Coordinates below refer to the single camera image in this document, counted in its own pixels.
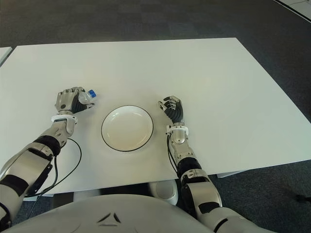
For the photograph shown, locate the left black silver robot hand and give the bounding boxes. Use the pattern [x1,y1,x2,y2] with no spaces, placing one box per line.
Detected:
[54,86,96,115]

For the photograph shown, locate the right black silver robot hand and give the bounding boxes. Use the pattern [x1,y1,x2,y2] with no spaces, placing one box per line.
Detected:
[157,95,185,125]

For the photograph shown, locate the clear blue-capped water bottle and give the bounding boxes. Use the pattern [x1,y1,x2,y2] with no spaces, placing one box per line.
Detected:
[78,89,98,104]

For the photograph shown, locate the white black-rimmed plate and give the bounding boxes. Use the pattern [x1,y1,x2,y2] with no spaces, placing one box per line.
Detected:
[101,105,154,153]

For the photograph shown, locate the neighbouring white table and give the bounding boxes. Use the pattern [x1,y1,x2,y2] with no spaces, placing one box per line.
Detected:
[0,46,13,67]

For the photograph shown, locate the white robot lower body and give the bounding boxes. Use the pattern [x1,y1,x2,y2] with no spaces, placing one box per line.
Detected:
[99,181,179,207]

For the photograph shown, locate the grey robot torso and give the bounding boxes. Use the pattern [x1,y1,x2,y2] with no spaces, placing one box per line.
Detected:
[9,194,311,233]

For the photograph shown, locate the right white wrist bracket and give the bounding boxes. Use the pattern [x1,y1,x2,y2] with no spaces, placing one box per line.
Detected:
[166,123,190,135]

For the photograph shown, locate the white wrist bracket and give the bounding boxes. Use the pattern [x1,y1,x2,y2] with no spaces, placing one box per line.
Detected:
[166,123,190,135]
[51,115,78,124]

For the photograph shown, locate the left white wrist bracket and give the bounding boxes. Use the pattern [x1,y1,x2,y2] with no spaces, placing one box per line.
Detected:
[51,115,78,124]

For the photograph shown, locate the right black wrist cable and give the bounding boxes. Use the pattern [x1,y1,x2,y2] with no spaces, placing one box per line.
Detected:
[166,133,180,180]

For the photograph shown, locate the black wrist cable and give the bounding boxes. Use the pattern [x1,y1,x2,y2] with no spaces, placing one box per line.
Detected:
[166,133,180,180]
[23,137,82,219]

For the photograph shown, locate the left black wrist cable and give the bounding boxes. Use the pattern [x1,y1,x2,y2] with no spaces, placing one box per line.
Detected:
[23,137,82,219]

